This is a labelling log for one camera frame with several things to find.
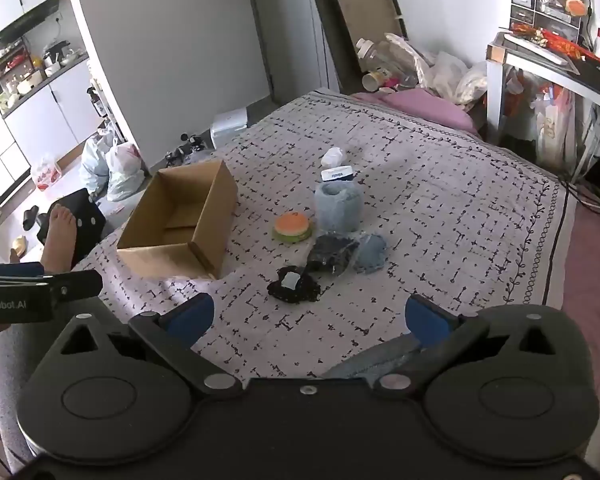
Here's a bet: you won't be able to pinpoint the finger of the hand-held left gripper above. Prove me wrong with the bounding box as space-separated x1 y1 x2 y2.
0 261 104 307

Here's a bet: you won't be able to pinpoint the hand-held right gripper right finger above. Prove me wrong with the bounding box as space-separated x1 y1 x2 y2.
375 294 571 398

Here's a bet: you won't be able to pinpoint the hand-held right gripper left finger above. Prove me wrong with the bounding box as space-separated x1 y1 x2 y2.
45 292 243 401

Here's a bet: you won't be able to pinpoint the brown cardboard box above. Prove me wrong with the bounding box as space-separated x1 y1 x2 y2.
116 159 239 281

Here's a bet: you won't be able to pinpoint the black lace cloth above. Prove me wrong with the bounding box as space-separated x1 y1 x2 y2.
267 265 321 305

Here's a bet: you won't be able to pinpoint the black item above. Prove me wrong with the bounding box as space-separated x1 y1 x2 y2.
307 232 361 276

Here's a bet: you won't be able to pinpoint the light blue plush roll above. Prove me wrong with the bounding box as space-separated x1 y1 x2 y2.
314 180 364 234

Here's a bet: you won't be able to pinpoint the person's foot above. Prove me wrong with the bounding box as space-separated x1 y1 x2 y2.
40 207 82 274

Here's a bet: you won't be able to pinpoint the black dice stool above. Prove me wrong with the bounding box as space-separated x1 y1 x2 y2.
37 189 107 271

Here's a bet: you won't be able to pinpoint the grey blue cloth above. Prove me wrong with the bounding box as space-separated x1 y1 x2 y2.
325 335 423 382

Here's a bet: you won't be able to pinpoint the white patterned bedspread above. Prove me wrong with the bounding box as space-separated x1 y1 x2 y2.
70 90 579 381

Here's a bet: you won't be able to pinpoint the red white plastic bag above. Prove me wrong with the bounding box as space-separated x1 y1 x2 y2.
32 152 64 192

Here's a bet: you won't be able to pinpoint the pale blue plastic bag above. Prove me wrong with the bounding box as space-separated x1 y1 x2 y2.
79 127 117 192

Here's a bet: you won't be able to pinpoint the pair of sneakers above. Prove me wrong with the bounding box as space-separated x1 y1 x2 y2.
165 132 211 167

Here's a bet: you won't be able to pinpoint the blue white tissue pack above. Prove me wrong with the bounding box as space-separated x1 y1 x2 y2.
321 165 355 184

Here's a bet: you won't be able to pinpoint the white box appliance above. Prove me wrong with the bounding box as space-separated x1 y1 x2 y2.
211 108 250 149

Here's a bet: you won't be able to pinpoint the pink pillow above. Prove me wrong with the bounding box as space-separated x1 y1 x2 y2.
352 89 481 136

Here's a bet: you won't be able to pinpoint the kitchen shelf with dishes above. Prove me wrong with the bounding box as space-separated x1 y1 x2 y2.
0 15 89 117

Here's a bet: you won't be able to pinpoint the bags under desk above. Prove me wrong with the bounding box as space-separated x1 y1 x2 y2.
505 67 577 171

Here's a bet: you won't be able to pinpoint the pile of plastic bags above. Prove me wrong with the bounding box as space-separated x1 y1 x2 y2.
385 32 487 107

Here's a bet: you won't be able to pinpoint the clear plastic bottle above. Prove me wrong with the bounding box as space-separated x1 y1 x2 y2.
356 37 397 77

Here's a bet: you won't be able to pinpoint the white desk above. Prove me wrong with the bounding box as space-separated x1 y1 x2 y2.
486 30 600 186

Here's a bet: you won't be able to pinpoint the grey sliding door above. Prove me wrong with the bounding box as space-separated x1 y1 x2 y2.
245 0 342 107

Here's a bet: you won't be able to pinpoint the red packets on desk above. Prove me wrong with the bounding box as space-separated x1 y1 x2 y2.
510 22 600 67

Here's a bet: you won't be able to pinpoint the black framed board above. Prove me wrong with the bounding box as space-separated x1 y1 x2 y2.
310 0 411 96

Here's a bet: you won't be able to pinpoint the grey drawer organizer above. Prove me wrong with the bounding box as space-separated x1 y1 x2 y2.
509 0 586 44

